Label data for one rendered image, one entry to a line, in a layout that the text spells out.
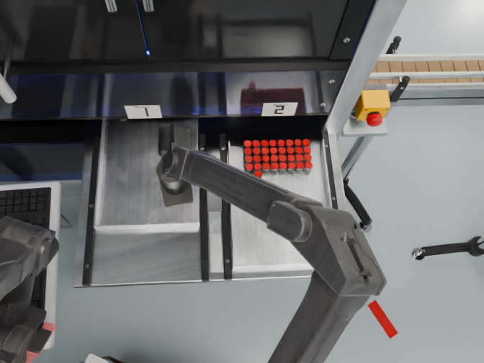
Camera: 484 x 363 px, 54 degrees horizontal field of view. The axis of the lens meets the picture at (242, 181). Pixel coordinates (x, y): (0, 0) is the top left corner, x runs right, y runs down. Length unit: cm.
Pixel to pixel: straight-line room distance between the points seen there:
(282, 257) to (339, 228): 61
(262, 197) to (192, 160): 21
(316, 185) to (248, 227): 22
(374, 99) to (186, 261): 63
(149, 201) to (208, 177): 45
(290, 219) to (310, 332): 14
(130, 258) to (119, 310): 90
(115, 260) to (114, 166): 26
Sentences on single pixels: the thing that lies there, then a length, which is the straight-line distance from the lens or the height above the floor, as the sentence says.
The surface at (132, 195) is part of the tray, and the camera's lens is 127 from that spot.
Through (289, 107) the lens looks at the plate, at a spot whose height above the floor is 103.
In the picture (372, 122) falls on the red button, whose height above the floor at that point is 100.
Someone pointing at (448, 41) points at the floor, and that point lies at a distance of 294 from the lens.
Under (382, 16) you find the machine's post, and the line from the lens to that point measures 99.
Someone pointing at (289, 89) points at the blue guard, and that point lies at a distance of 115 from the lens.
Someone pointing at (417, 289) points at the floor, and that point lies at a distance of 225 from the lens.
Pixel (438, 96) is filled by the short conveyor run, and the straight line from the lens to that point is 152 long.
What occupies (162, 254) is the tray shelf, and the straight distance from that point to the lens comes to 121.
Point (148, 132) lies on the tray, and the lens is 134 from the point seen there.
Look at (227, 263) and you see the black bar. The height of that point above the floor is 90.
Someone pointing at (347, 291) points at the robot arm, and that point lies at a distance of 57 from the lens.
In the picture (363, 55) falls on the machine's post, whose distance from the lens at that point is 108.
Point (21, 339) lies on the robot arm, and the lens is 85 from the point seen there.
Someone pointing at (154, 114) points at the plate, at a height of 101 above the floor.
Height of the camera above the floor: 205
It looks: 67 degrees down
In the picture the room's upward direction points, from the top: 7 degrees clockwise
